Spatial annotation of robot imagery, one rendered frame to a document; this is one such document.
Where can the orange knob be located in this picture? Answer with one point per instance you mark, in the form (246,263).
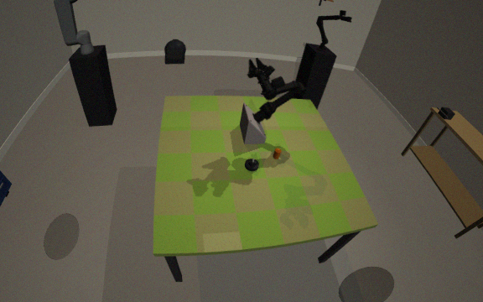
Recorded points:
(277,153)

